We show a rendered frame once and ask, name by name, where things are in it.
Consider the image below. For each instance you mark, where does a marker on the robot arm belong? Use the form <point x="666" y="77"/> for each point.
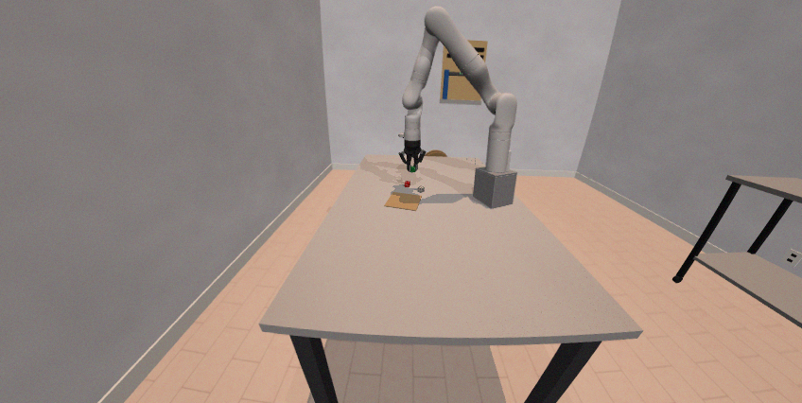
<point x="439" y="27"/>

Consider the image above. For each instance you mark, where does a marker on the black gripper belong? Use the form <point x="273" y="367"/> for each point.
<point x="412" y="152"/>

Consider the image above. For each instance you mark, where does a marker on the tan flat mat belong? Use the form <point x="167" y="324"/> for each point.
<point x="403" y="201"/>

